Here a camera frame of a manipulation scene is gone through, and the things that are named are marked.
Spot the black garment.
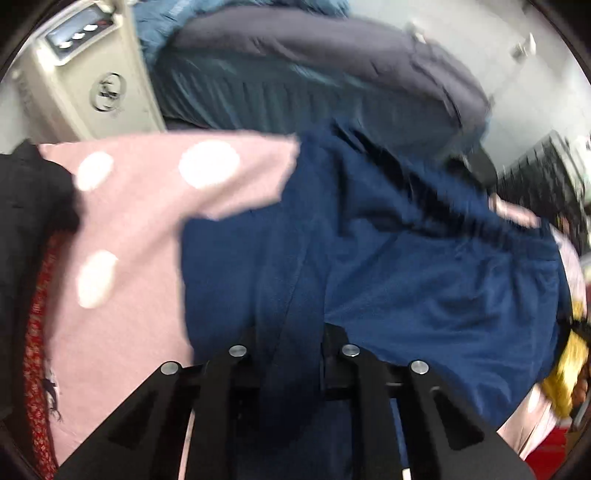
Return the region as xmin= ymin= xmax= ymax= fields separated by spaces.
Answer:
xmin=1 ymin=140 xmax=79 ymax=418

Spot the red storage box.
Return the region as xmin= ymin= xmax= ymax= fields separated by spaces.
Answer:
xmin=525 ymin=427 xmax=568 ymax=480

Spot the dark blue large garment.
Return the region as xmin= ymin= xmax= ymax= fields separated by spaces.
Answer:
xmin=180 ymin=121 xmax=570 ymax=479

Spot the yellow fuzzy cloth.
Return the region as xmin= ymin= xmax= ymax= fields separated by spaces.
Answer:
xmin=541 ymin=300 xmax=590 ymax=419

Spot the pink polka dot bedsheet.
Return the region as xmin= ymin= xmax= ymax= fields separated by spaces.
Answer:
xmin=40 ymin=131 xmax=298 ymax=461

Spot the red patterned cloth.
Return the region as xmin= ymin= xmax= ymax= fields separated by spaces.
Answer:
xmin=23 ymin=234 xmax=63 ymax=479

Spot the beige air conditioner unit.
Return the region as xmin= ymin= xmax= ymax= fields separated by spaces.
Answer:
xmin=8 ymin=1 xmax=165 ymax=143

